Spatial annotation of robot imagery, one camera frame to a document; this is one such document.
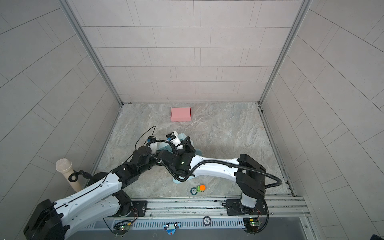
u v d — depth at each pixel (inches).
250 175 16.7
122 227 25.6
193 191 30.3
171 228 25.7
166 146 28.2
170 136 24.8
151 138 27.1
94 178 29.5
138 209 27.7
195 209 28.5
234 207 27.8
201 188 29.6
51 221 14.9
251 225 26.6
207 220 26.8
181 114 41.5
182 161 21.5
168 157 22.4
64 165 22.9
